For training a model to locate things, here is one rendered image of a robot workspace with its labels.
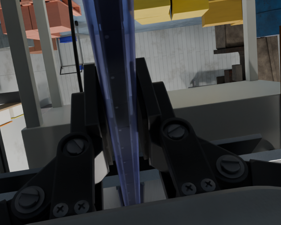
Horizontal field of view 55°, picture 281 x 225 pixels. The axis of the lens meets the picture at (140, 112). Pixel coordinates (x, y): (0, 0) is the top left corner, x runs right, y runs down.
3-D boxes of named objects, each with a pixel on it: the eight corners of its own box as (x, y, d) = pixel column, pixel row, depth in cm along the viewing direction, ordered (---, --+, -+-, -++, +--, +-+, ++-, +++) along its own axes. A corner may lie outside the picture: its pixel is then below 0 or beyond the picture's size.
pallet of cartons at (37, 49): (13, 35, 607) (17, 53, 615) (45, 30, 599) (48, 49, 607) (35, 38, 714) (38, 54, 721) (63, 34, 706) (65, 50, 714)
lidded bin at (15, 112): (-5, 108, 511) (-2, 120, 516) (12, 106, 508) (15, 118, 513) (7, 104, 551) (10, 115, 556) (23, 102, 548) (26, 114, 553)
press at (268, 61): (197, 15, 665) (206, 131, 722) (205, 5, 536) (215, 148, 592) (262, 6, 649) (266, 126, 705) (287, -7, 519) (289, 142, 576)
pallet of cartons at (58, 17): (-11, -3, 304) (-3, 34, 311) (54, -13, 296) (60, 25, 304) (34, 13, 412) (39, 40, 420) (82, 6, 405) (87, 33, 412)
